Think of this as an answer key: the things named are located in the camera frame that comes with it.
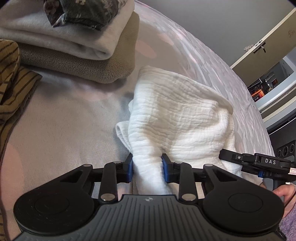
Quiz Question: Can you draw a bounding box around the beige wardrobe door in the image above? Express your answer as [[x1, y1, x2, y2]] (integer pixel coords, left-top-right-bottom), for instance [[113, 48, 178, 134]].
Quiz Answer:
[[231, 9, 296, 86]]

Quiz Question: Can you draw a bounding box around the beige fleece folded garment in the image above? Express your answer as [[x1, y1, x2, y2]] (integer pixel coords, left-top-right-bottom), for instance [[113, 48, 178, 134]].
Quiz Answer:
[[18, 12, 139, 84]]

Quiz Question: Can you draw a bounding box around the white crinkled muslin garment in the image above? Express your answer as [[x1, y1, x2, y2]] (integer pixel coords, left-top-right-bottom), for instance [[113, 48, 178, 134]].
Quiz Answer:
[[115, 66, 262, 195]]

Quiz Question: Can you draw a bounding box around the dark shelf with items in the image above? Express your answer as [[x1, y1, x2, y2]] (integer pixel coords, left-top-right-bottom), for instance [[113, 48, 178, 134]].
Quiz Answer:
[[247, 61, 290, 103]]

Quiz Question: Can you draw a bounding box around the brown striped garment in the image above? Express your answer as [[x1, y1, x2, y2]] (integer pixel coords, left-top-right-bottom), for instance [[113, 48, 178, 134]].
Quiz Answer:
[[0, 39, 43, 223]]

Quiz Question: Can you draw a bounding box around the light grey folded sweater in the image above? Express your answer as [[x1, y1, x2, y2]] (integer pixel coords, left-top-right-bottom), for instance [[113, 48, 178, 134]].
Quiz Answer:
[[1, 1, 134, 60]]

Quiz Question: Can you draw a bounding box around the person's right hand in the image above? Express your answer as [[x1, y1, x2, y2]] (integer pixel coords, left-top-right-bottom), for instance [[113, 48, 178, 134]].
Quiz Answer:
[[273, 184, 295, 218]]

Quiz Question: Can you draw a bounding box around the grey pink-dotted bed cover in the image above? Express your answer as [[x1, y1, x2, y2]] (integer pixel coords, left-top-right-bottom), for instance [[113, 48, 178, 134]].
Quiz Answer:
[[0, 0, 277, 241]]

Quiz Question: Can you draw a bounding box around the purple fluffy blanket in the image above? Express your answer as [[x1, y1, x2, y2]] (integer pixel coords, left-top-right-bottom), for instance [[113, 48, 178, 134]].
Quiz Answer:
[[280, 206, 296, 241]]

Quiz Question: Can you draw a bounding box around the dark floral folded garment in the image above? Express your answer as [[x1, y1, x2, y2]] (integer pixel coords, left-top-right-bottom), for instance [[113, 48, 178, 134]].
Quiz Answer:
[[43, 0, 126, 31]]

